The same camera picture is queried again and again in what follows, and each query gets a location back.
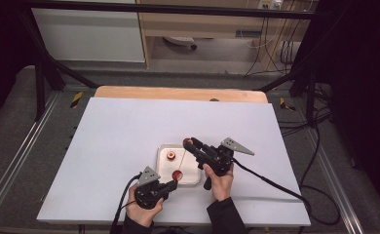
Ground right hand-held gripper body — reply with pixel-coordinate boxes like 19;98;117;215
196;136;255;191

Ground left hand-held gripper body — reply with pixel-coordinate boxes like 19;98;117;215
133;166;170;210

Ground clear square plastic tray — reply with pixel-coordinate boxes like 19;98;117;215
154;143;203;187

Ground person's left hand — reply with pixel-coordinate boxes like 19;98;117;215
125;182;165;228

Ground person's right hand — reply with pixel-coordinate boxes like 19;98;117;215
203;163;235;203

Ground wooden table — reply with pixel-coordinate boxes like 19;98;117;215
94;85;269;104

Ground yellow black tape strip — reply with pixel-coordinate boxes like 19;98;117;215
69;91;84;109
279;97;296;112

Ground white chair base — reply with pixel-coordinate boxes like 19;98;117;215
163;35;199;51

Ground light wooden desk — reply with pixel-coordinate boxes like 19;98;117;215
135;0;319;71

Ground white power strip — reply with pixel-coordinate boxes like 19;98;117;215
257;0;284;10

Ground white cabinet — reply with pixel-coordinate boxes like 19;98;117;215
31;0;146;63

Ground left hand-held gripper black cable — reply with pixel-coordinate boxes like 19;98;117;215
109;174;142;234

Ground hand-held gripper black cable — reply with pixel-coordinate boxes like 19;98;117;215
231;158;342;226
109;174;142;234

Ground right hand-held gripper black cable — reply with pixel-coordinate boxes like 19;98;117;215
231;158;342;226

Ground bundle of black floor cables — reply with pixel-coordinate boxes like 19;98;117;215
277;82;334;137

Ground aluminium floor rail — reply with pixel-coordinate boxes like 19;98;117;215
308;128;365;234
0;93;61;215

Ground hanging black cables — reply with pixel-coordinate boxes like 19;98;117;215
244;16;305;78

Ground black metal frame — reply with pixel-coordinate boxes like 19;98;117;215
16;0;323;123

